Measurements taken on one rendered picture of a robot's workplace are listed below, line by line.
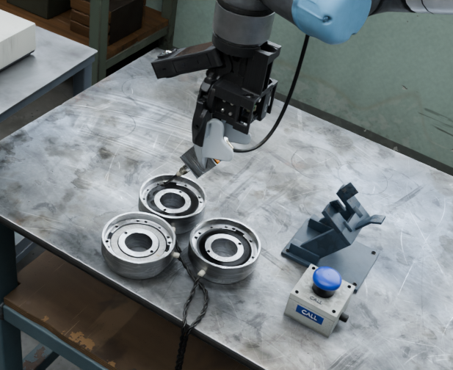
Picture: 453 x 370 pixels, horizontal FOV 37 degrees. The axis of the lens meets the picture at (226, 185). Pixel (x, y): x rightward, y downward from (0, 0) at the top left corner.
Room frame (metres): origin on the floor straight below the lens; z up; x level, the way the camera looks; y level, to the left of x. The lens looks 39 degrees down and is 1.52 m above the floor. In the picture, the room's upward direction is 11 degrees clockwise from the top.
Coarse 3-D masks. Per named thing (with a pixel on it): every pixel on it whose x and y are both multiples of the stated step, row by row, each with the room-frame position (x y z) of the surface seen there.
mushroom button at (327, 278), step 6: (318, 270) 0.66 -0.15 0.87; (324, 270) 0.66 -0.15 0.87; (330, 270) 0.67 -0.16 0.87; (318, 276) 0.65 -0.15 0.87; (324, 276) 0.65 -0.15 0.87; (330, 276) 0.66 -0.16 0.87; (336, 276) 0.66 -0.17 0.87; (318, 282) 0.64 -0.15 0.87; (324, 282) 0.64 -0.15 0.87; (330, 282) 0.65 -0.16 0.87; (336, 282) 0.65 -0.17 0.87; (324, 288) 0.64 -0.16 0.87; (330, 288) 0.64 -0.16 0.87; (336, 288) 0.64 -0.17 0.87
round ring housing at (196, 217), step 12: (156, 180) 0.83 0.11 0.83; (180, 180) 0.85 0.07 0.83; (192, 180) 0.84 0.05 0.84; (144, 192) 0.80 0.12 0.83; (168, 192) 0.82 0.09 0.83; (180, 192) 0.83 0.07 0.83; (204, 192) 0.82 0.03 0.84; (144, 204) 0.76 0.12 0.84; (156, 204) 0.78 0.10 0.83; (168, 204) 0.82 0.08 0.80; (180, 204) 0.81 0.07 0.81; (204, 204) 0.79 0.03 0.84; (168, 216) 0.75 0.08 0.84; (192, 216) 0.76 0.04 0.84; (180, 228) 0.75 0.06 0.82; (192, 228) 0.77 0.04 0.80
